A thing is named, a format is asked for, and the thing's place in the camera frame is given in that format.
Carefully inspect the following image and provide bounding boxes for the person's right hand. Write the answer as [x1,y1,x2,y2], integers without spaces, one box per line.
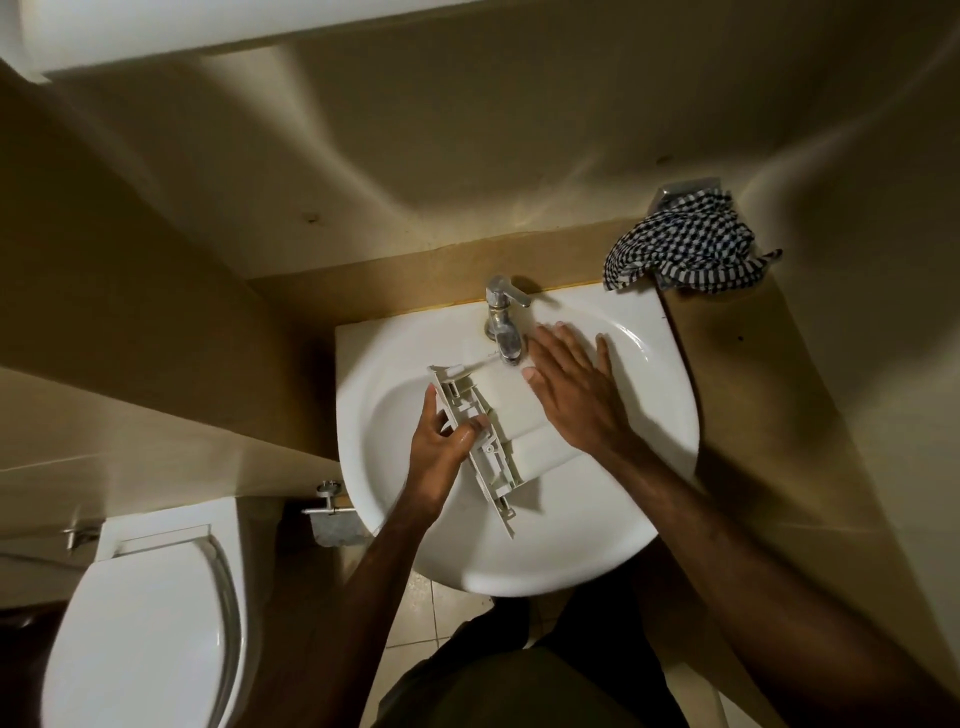
[522,322,640,465]

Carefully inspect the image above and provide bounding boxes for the person's left hand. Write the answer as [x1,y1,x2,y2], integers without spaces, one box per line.
[404,384,490,520]

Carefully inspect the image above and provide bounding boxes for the white detergent drawer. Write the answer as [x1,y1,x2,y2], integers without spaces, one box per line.
[427,352,594,540]

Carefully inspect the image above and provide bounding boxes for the black white checkered cloth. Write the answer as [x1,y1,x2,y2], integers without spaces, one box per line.
[602,189,784,295]

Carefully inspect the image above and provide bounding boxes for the person's right forearm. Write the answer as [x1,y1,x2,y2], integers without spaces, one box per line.
[599,442,960,728]

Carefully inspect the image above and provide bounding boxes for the person's left forearm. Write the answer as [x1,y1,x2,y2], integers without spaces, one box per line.
[247,494,444,728]

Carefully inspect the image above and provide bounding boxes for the person's dark shorts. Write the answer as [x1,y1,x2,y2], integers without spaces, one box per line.
[374,569,691,728]

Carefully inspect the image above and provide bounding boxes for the white ceramic sink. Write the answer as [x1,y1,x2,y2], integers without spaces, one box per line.
[335,281,703,599]

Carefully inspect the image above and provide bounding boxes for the chrome sink faucet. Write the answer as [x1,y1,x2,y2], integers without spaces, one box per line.
[483,275,533,367]

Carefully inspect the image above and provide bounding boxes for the chrome toilet paper holder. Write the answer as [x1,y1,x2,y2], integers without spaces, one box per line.
[301,479,370,549]

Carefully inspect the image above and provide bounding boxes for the chrome soap dish holder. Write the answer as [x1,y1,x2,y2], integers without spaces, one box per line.
[648,177,723,215]

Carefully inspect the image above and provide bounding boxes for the white toilet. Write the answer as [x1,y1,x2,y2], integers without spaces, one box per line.
[41,496,265,728]

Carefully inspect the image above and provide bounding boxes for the white mirror cabinet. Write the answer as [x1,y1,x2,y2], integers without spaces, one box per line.
[0,0,489,80]

